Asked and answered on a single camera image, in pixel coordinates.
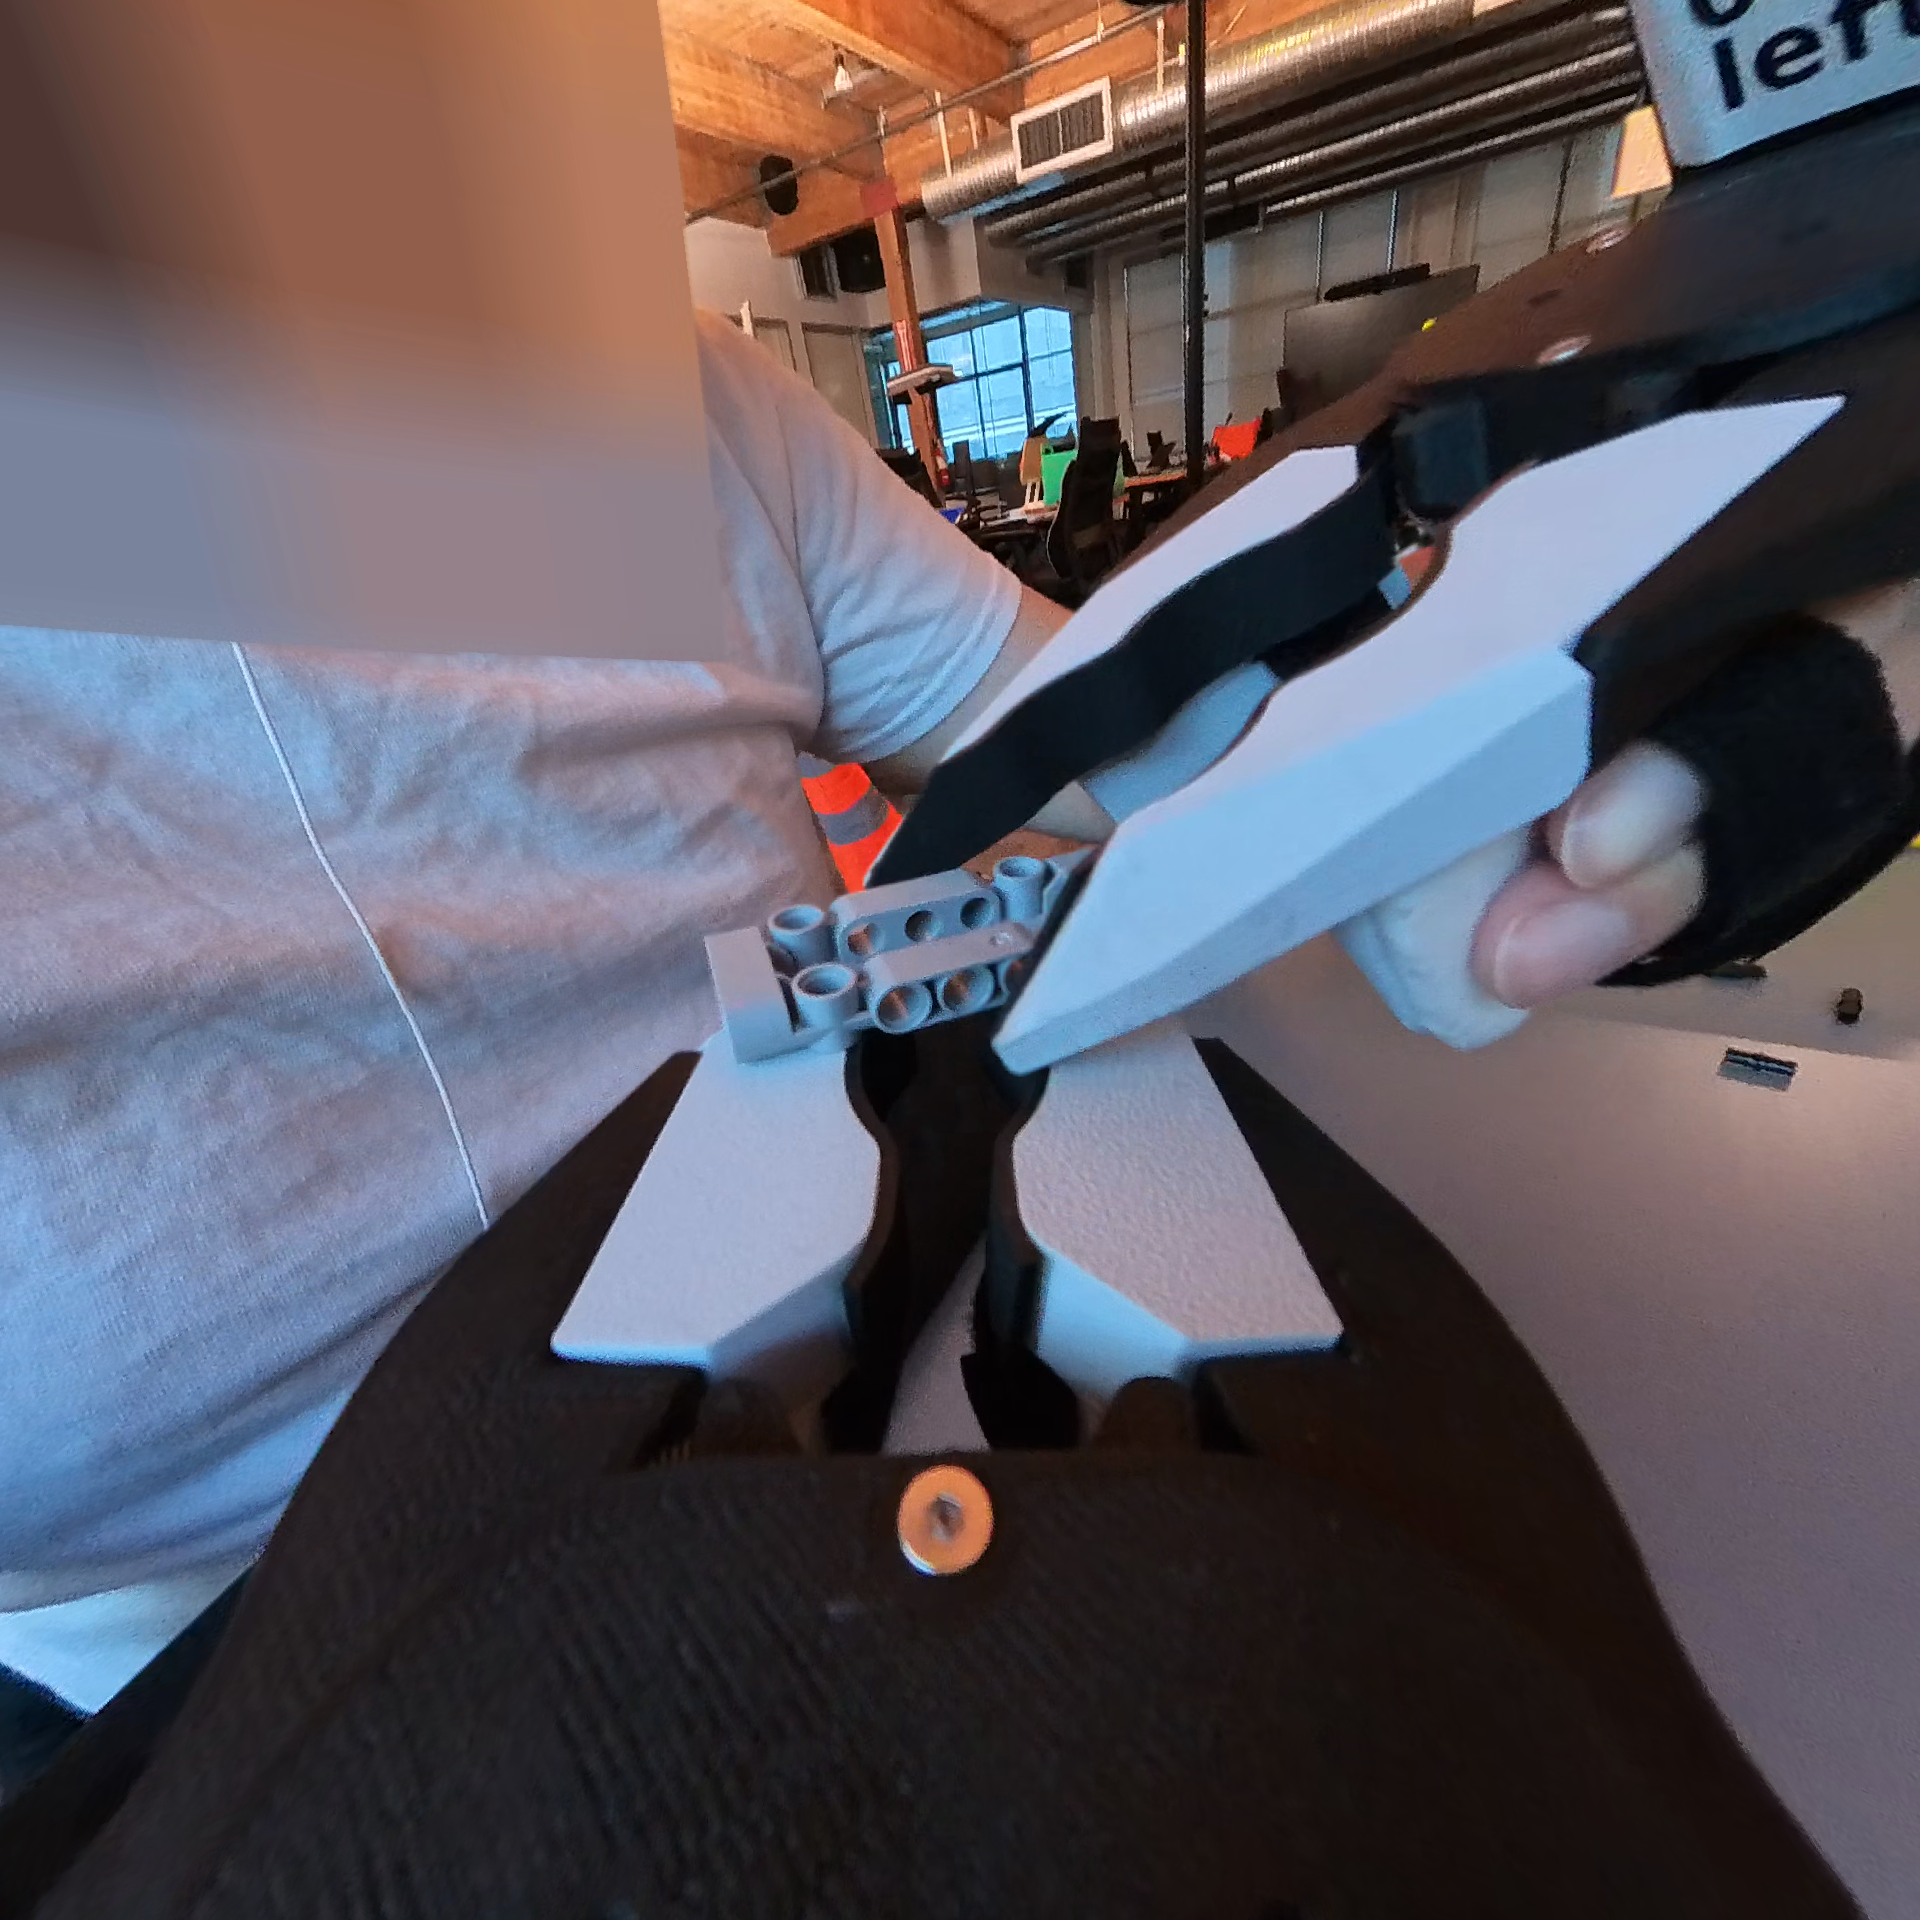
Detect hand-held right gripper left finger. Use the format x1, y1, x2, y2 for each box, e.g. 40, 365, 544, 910
549, 1036, 909, 1450

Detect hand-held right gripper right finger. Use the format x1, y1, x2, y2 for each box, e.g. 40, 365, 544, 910
971, 1027, 1343, 1450

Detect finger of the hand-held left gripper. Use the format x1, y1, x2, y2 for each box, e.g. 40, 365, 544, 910
990, 394, 1847, 1079
866, 444, 1404, 888

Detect grey toy block frame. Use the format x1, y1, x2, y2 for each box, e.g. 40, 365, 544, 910
704, 852, 1096, 1068

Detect grey desk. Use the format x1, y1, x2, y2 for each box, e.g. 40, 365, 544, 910
1183, 854, 1920, 1920

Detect person's left hand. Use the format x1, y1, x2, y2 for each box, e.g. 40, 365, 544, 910
1469, 743, 1712, 1011

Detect black pole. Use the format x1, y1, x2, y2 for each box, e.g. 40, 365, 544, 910
1181, 0, 1212, 467

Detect orange traffic cone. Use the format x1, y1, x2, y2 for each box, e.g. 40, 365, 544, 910
799, 762, 909, 893

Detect person in white shirt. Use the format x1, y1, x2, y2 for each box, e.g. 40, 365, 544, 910
0, 307, 1028, 1613

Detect white air vent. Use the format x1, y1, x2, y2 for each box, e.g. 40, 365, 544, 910
1013, 78, 1115, 182

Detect metal ventilation duct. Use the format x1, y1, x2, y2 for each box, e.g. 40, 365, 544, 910
919, 15, 1644, 227

